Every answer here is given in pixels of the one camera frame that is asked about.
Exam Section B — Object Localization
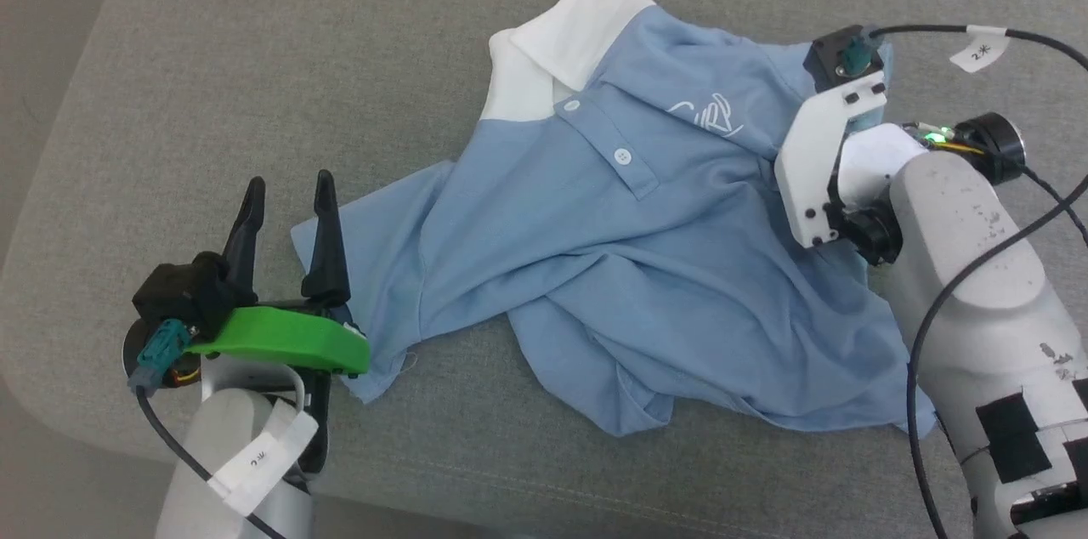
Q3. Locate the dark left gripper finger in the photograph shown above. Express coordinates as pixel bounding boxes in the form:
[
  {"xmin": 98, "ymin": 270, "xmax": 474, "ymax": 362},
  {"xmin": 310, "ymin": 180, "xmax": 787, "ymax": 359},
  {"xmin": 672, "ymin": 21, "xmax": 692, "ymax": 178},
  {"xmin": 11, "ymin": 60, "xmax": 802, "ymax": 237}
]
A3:
[
  {"xmin": 222, "ymin": 176, "xmax": 267, "ymax": 303},
  {"xmin": 301, "ymin": 170, "xmax": 353, "ymax": 308}
]

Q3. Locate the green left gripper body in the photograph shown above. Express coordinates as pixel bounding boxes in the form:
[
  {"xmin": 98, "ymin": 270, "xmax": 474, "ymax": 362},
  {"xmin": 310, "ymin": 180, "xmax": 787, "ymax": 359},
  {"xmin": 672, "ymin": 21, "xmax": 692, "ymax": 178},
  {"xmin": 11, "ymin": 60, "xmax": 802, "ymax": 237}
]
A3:
[{"xmin": 183, "ymin": 304, "xmax": 371, "ymax": 377}]

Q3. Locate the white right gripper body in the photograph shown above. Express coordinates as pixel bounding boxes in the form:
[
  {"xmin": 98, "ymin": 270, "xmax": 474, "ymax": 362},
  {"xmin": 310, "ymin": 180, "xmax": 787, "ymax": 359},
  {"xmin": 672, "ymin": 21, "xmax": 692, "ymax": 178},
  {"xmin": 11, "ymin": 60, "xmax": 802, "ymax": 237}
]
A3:
[{"xmin": 773, "ymin": 71, "xmax": 890, "ymax": 250}]

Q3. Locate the light blue polo shirt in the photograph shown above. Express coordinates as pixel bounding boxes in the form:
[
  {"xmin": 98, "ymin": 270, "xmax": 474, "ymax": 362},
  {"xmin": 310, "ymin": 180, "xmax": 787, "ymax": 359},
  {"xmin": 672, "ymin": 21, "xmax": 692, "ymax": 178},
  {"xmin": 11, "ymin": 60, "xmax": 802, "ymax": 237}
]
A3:
[{"xmin": 291, "ymin": 0, "xmax": 938, "ymax": 438}]

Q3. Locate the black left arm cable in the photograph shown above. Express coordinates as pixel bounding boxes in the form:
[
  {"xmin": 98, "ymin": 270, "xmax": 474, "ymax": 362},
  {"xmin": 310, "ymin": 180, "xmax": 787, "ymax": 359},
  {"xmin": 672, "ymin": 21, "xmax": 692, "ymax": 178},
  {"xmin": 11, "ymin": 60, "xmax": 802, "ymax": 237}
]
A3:
[{"xmin": 127, "ymin": 320, "xmax": 286, "ymax": 539}]

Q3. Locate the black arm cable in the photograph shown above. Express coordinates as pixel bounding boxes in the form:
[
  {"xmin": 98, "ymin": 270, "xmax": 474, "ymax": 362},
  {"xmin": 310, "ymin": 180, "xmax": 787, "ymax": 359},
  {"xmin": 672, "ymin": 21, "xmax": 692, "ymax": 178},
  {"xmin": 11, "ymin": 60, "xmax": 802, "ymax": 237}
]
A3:
[
  {"xmin": 127, "ymin": 320, "xmax": 286, "ymax": 539},
  {"xmin": 863, "ymin": 24, "xmax": 1088, "ymax": 539}
]

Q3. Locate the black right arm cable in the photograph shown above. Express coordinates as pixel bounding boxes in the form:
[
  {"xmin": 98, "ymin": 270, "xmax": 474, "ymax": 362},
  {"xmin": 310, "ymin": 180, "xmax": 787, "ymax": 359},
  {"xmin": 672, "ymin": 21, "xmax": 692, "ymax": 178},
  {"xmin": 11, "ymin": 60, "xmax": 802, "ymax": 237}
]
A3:
[{"xmin": 863, "ymin": 24, "xmax": 1088, "ymax": 539}]

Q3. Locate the white right cable tag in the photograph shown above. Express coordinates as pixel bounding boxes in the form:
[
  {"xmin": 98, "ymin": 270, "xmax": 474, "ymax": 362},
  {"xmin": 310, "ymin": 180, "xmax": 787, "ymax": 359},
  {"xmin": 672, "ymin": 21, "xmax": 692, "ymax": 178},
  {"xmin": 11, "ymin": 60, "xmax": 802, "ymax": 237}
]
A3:
[{"xmin": 949, "ymin": 26, "xmax": 1011, "ymax": 74}]

